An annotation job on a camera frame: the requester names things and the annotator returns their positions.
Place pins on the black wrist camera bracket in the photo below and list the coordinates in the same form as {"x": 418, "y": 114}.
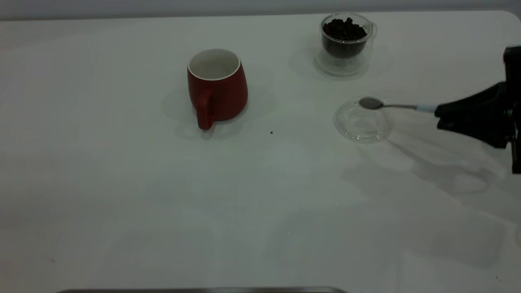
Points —
{"x": 517, "y": 156}

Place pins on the dark coffee beans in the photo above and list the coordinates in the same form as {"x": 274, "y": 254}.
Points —
{"x": 344, "y": 36}

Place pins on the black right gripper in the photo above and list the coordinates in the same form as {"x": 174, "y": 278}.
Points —
{"x": 513, "y": 93}

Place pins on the clear double-wall glass cup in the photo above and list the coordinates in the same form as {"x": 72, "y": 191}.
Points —
{"x": 344, "y": 65}

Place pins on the red ceramic mug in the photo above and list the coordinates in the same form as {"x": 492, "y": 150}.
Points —
{"x": 224, "y": 97}

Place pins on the clear round glass dish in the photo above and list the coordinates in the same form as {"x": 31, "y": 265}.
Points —
{"x": 362, "y": 126}

